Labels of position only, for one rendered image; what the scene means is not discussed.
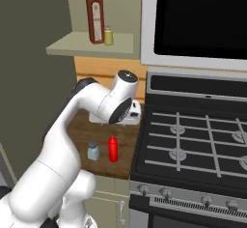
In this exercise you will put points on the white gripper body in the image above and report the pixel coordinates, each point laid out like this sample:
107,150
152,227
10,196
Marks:
135,116

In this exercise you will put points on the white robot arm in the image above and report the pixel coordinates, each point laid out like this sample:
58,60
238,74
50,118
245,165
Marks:
61,161

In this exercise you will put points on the small red condiment bottle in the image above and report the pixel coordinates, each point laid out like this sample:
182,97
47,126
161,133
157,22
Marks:
113,149

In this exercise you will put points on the blue-grey shaker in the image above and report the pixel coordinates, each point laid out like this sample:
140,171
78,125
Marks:
93,153

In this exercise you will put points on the olive cabinet shelf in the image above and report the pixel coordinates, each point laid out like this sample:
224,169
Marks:
96,46

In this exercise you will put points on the yellow shaker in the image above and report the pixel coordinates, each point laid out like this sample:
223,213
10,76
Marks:
108,37

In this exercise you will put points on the pale base cabinet door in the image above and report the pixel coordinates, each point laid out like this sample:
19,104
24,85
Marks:
107,203

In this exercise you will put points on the tall red sauce bottle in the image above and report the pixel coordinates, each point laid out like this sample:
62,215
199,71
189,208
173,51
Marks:
95,16

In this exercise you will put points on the olive cabinet door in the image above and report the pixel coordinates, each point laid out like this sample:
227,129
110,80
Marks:
32,61

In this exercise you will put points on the black gas stove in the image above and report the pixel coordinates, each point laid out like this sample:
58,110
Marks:
193,154

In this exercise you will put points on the silver stove knob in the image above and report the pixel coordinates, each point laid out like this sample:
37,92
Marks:
143,189
166,193
205,200
231,204

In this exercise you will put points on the silver microwave oven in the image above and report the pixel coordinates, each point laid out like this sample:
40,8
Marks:
199,19

